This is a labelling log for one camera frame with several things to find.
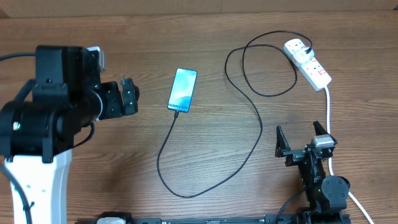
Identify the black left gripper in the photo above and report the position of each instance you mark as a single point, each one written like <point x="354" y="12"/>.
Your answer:
<point x="115" y="104"/>

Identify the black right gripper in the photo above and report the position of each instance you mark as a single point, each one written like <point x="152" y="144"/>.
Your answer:
<point x="295" y="155"/>

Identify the white USB charger plug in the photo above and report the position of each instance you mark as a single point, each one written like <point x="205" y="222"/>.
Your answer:
<point x="304" y="55"/>

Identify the blue Samsung Galaxy smartphone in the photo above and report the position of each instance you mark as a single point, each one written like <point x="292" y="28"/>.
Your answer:
<point x="182" y="90"/>

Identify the white power strip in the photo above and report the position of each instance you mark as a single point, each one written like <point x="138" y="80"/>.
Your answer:
<point x="313" y="71"/>

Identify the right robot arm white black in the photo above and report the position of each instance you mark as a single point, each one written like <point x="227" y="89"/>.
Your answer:
<point x="326" y="194"/>

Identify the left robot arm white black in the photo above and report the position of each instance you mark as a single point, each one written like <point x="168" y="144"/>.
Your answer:
<point x="39" y="125"/>

